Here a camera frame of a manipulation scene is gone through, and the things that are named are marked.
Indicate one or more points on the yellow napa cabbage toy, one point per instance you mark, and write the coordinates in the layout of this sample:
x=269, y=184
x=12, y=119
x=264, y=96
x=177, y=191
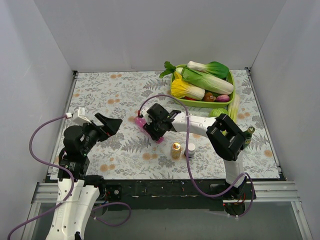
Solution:
x=180, y=89

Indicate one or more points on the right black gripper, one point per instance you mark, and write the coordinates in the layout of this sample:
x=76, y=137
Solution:
x=152, y=129

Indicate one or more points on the leafy green herb toy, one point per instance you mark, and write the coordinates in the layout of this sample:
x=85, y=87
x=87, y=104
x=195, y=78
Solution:
x=169, y=69

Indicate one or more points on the bok choy toy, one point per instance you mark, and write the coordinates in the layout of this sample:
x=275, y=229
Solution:
x=214, y=68

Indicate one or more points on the clear bottle of yellow pills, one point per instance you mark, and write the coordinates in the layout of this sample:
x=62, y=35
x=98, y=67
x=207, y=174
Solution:
x=175, y=150

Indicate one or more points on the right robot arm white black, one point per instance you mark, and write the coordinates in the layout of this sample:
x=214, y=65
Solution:
x=226, y=138

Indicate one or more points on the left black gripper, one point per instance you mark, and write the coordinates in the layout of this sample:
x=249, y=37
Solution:
x=100, y=129

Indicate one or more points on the green plastic tray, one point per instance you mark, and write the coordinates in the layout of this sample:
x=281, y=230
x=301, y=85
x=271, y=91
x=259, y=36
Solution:
x=199, y=103

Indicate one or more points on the black front table rail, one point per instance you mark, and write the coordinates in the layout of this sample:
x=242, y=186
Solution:
x=168, y=194

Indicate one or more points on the pink weekly pill organizer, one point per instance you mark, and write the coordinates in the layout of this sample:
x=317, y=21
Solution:
x=140, y=122

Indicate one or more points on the white bottle blue label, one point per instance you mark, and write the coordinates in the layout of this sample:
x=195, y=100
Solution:
x=191, y=149

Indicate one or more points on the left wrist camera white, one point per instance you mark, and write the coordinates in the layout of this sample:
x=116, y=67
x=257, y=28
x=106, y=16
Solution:
x=79, y=116

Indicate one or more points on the purple onion toy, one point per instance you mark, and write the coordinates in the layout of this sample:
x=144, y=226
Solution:
x=223, y=98

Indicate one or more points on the floral table mat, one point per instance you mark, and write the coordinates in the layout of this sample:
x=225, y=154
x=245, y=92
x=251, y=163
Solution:
x=131, y=154

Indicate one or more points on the brown mushroom toy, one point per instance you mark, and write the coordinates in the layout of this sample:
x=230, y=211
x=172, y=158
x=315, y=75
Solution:
x=209, y=97

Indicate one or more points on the round green cabbage toy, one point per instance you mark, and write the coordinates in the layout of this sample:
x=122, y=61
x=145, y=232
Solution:
x=216, y=112

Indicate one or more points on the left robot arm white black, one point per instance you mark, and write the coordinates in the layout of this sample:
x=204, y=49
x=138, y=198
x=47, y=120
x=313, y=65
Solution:
x=78, y=191

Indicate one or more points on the green glass bottle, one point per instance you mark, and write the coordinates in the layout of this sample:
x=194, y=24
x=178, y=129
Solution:
x=248, y=136

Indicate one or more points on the green napa cabbage toy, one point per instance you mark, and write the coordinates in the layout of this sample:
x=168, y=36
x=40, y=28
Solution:
x=206, y=81

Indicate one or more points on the celery stalk toy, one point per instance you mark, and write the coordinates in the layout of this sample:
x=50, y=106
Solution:
x=233, y=108

